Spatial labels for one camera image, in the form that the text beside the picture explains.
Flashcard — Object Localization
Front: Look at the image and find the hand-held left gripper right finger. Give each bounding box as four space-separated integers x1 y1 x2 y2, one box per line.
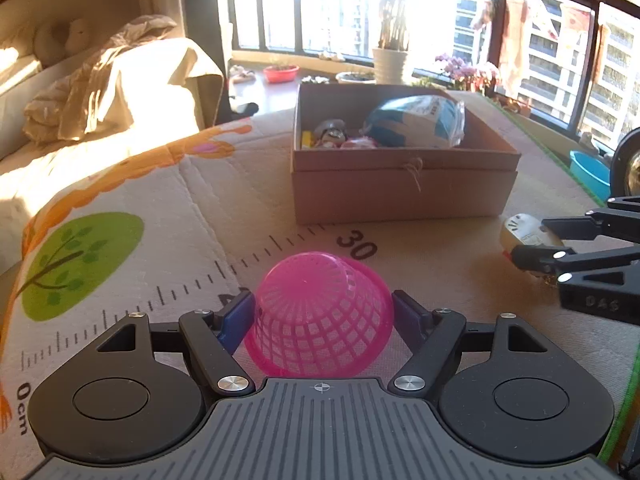
390 290 548 397

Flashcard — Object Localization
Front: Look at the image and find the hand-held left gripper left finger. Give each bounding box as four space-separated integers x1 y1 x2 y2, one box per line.
95 290 257 397

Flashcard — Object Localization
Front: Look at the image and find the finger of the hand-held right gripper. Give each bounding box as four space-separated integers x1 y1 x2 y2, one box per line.
510 244 640 323
542 196 640 244

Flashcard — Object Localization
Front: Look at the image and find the cream round plastic case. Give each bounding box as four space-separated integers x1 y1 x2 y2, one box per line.
500 213 566 273

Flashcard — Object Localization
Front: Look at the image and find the pink plastic mesh basket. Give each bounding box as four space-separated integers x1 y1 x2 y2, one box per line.
244 251 393 378

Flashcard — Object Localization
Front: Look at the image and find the cardboard box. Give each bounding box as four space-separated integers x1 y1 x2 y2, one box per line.
291 82 522 225

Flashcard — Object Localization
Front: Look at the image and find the blue tissue pack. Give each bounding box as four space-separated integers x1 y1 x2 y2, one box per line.
362 94 466 150

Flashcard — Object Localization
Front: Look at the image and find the blue basin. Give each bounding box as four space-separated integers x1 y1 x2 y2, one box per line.
569 151 612 201

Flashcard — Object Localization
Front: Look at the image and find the small potted plant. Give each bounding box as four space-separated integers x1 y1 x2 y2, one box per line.
500 94 533 117

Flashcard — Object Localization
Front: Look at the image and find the hanging pale garment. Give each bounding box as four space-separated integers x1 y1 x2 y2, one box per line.
499 0 538 98

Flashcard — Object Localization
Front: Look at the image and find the potted pink orchid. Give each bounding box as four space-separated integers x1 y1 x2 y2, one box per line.
434 52 501 96

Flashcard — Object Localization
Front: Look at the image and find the red basin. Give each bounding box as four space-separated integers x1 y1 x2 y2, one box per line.
262 64 301 84

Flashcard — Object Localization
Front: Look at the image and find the potted palm plant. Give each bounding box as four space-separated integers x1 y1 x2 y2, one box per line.
372 0 426 86

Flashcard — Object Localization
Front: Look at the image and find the beige crumpled blanket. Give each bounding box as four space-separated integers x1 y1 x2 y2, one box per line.
22 14 223 143

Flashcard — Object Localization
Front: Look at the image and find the grey plush toy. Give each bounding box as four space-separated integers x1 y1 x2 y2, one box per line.
32 17 91 68

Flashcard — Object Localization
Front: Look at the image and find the black window frame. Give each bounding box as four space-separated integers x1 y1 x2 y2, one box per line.
230 0 640 161

